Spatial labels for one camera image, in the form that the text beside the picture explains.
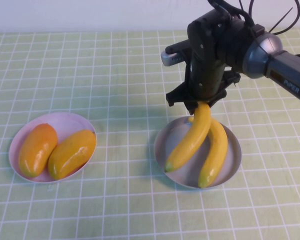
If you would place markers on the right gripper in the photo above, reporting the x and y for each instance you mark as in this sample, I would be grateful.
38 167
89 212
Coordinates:
205 80

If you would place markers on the longer yellow toy banana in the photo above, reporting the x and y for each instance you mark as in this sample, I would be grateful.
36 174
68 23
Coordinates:
190 145

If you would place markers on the shorter yellow toy banana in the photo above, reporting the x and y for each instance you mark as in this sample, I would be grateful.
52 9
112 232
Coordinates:
217 155

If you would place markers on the yellow toy mango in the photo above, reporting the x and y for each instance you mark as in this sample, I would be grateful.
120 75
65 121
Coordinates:
72 155

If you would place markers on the orange-topped toy mango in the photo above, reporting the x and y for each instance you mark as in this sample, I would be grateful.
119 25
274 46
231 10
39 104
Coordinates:
37 152

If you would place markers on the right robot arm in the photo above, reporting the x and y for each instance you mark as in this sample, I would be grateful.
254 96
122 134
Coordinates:
260 57

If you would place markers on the pale blue round plate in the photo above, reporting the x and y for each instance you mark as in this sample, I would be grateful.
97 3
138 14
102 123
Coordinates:
231 160

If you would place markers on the pale pink round plate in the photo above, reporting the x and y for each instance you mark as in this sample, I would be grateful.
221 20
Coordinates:
65 122

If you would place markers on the green checked tablecloth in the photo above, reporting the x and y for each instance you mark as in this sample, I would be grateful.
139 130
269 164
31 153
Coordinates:
115 75

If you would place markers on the black zip tie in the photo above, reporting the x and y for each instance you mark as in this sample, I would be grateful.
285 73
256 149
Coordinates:
281 20

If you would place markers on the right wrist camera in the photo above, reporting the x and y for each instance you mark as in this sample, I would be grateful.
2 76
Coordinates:
170 58

